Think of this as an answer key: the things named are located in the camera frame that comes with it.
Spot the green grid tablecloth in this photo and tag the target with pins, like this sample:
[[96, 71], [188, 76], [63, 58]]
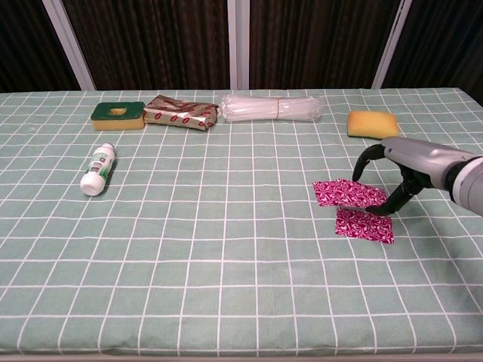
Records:
[[226, 264]]

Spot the clear bag of white straws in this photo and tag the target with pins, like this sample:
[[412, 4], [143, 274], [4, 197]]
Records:
[[264, 109]]

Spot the pink patterned square cloth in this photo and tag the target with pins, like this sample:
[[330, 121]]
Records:
[[364, 228]]

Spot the white bottle green label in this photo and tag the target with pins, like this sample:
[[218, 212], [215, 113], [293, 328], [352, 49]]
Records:
[[96, 171]]

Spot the white frame post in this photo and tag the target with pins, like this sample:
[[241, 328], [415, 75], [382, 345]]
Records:
[[69, 45], [238, 43], [390, 45]]

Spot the green yellow sponge with hole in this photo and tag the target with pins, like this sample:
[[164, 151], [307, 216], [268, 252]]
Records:
[[117, 120]]

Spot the gold red foil package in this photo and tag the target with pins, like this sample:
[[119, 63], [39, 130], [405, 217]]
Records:
[[177, 113]]

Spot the dark brown curtain panel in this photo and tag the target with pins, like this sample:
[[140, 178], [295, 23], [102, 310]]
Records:
[[30, 45], [317, 41], [441, 41], [151, 41]]

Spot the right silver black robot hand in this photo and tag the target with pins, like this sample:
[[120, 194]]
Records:
[[419, 160]]

